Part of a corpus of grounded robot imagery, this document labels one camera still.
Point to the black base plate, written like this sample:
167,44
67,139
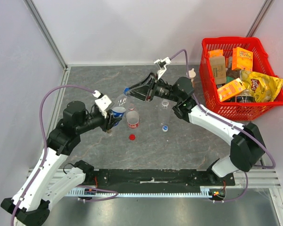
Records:
121,178

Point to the aluminium frame rail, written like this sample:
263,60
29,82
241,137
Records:
44,30

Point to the dark jar in basket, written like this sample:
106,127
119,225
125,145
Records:
243,97

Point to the slotted cable duct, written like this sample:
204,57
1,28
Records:
155,190

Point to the blue Pepsi bottle cap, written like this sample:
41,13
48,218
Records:
126,91

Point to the Pepsi bottle blue label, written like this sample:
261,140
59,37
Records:
121,104

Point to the red bottle cap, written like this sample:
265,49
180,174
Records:
132,137

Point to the beige nozzle bottle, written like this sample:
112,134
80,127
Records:
192,75

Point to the small orange box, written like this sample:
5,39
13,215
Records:
215,53

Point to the blue white Pocari cap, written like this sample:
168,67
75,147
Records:
165,128

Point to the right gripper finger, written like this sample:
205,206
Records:
142,83
138,94

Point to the clear Pocari Sweat bottle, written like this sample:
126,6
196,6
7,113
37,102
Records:
164,110

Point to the red label water bottle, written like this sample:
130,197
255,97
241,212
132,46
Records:
132,117

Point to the yellow Lays chip bag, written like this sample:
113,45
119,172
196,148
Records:
264,88

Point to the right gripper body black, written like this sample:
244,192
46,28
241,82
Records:
150,88

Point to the brown cardboard box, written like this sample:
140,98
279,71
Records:
217,64

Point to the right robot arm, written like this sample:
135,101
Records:
245,141

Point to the orange Sugar Daddy box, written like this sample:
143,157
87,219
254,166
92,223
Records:
242,59

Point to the orange snack box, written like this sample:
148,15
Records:
230,89

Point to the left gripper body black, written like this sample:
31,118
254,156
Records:
109,117

